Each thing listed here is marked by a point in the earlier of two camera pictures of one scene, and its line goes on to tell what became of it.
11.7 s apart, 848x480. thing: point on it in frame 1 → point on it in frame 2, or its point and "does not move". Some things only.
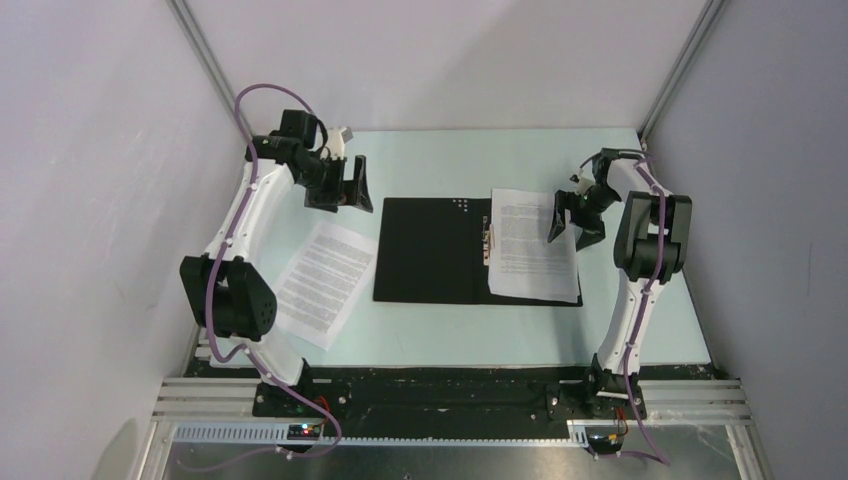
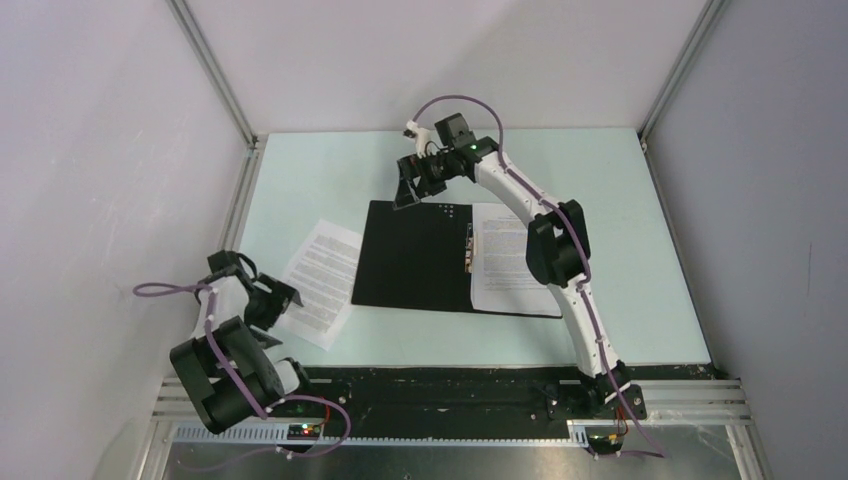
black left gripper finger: [363, 199] → [264, 339]
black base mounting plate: [381, 394] does not move
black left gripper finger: [325, 197] → [277, 285]
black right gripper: [591, 234] → [406, 195]
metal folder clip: [488, 239] → [469, 249]
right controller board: [606, 444] does not move
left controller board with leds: [303, 432] does not move
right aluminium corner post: [710, 14] does not move
